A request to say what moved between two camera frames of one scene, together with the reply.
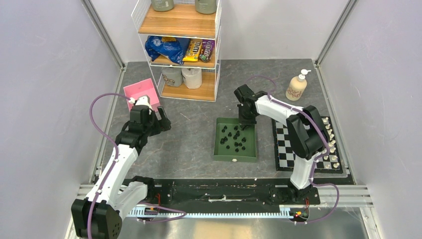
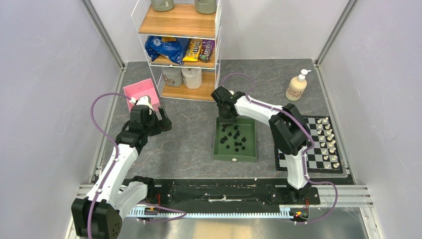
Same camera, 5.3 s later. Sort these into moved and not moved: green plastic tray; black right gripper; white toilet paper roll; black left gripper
Moved: black right gripper
Not moved: white toilet paper roll; green plastic tray; black left gripper
